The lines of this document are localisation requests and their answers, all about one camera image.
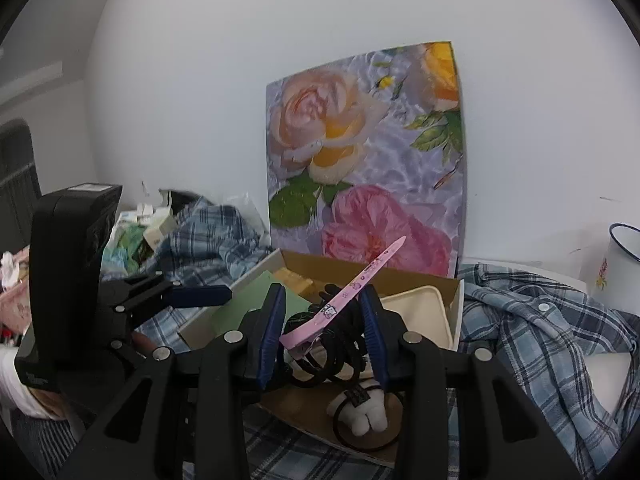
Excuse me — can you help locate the cardboard box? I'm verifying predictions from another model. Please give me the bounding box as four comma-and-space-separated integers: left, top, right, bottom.
177, 247, 463, 468

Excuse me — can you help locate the pink printed packet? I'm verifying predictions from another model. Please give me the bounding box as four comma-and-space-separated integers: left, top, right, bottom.
0, 247, 33, 336

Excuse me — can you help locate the floral painted board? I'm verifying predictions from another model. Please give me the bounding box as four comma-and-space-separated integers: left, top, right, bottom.
264, 41, 473, 281

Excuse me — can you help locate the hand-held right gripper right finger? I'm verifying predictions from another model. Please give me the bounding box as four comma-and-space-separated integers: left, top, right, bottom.
359, 285, 583, 480

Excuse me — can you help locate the pile of small cartons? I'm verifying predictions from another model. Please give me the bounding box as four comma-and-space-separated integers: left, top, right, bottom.
102, 202, 178, 276

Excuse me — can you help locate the white enamel mug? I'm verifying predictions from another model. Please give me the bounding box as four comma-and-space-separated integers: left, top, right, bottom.
595, 223, 640, 306

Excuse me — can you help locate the black hair tie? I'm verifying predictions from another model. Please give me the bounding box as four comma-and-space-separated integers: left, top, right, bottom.
287, 282, 376, 388

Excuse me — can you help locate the blue plaid shirt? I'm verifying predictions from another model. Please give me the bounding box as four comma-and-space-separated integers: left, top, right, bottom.
135, 197, 640, 480

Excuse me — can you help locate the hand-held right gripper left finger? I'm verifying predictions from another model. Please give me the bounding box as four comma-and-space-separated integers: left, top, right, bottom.
57, 282, 288, 480

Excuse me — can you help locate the black bin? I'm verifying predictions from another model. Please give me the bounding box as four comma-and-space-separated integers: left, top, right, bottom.
159, 189, 201, 211

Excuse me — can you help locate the pink hair clip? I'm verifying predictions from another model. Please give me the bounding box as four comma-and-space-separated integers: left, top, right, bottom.
279, 235, 407, 350

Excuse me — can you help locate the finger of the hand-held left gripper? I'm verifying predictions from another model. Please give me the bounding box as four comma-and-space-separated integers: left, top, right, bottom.
100, 271, 234, 311
102, 305, 173, 361

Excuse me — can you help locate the green card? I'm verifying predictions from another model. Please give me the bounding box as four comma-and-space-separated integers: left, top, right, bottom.
210, 270, 321, 341

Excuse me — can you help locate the clear plastic bag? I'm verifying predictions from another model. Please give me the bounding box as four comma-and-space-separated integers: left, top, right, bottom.
225, 192, 267, 241

